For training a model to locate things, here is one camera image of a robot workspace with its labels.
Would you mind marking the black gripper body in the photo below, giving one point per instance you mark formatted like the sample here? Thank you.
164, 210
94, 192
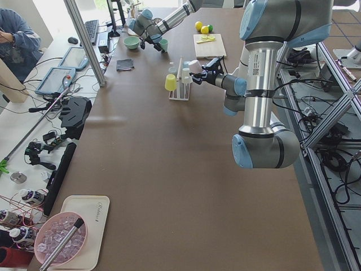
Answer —
154, 43
208, 78

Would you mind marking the green plastic cup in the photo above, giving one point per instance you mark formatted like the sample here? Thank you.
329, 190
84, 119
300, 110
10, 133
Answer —
164, 45

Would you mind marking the pink plastic cup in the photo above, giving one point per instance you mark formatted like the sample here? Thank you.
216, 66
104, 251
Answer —
195, 67

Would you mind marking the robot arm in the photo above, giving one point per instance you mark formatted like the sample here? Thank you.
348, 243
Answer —
263, 141
151, 31

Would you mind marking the white plastic cup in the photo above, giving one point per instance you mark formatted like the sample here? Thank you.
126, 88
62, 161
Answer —
186, 78

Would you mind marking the light blue plastic cup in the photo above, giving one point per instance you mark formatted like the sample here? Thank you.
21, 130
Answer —
186, 64

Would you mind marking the yellow plastic cup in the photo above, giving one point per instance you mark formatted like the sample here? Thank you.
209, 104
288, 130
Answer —
170, 82

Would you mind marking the green ceramic bowl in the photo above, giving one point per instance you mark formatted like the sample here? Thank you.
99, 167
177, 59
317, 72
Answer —
131, 42

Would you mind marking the wooden cutting board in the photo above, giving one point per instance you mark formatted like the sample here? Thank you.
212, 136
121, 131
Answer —
209, 49

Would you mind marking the grey folded cloth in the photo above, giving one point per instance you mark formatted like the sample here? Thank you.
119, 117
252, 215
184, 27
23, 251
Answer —
124, 65

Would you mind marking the yellow plastic knife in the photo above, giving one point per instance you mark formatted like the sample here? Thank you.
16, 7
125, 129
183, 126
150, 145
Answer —
204, 41

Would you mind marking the whole yellow lemon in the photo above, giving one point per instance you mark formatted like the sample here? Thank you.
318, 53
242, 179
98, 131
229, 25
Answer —
198, 25
204, 29

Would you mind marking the black keyboard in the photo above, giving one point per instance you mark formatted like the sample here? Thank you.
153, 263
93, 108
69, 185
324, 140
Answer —
91, 28

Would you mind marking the blue teach pendant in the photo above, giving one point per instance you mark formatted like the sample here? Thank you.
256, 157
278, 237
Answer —
75, 58
56, 80

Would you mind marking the seated person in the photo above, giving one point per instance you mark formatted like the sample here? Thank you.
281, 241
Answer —
20, 45

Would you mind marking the cream plastic tray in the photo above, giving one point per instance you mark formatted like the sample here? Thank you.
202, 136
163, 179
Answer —
93, 209

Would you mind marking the long reacher grabber tool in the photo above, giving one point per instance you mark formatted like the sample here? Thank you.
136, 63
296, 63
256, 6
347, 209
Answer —
7, 158

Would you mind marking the water bottle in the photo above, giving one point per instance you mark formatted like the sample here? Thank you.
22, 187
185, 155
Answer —
23, 235
32, 197

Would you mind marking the pink bowl of ice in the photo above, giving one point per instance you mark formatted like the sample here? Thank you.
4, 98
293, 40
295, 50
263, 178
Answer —
53, 232

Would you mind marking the white wire cup holder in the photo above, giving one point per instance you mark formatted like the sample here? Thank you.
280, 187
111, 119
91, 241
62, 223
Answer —
182, 93

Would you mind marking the aluminium frame post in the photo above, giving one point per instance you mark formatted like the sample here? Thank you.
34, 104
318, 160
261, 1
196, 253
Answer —
76, 18

